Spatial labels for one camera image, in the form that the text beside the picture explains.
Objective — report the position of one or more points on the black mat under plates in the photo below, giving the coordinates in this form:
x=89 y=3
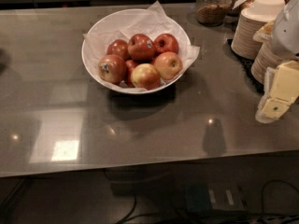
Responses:
x=246 y=65

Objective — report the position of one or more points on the red apple front left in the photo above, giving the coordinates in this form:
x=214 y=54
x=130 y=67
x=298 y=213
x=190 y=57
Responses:
x=112 y=68

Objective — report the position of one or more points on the dark box with labels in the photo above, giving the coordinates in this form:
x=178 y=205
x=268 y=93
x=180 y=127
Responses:
x=211 y=198

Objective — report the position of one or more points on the yellow red apple front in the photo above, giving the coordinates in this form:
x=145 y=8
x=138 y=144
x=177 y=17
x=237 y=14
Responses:
x=146 y=76

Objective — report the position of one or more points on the red apple bottom middle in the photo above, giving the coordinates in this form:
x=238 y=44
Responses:
x=131 y=65

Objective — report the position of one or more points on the white paper bowl stack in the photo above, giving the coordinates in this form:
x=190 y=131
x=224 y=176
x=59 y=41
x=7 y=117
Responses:
x=266 y=10

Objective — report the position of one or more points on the white paper liner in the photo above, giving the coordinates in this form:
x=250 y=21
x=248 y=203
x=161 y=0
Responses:
x=155 y=20

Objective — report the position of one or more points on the red apple with sticker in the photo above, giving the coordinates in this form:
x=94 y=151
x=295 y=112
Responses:
x=141 y=47

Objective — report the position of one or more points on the glass jar with grains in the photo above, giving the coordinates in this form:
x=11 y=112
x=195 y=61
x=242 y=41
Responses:
x=211 y=12

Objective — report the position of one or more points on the red yellow apple right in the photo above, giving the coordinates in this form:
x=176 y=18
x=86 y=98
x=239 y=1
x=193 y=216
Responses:
x=168 y=65

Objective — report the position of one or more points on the dark red apple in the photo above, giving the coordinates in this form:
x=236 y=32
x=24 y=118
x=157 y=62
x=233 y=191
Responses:
x=119 y=47
x=166 y=42

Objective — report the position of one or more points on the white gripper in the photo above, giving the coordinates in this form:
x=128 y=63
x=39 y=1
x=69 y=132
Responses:
x=287 y=32

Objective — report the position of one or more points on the paper plate stack back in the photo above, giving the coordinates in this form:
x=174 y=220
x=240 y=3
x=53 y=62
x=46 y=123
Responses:
x=249 y=23

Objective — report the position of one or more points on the dark red apple back right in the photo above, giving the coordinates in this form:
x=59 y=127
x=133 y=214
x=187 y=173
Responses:
x=166 y=42

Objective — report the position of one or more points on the dark red apple back left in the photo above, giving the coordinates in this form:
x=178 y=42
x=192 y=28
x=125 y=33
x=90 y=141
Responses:
x=119 y=47

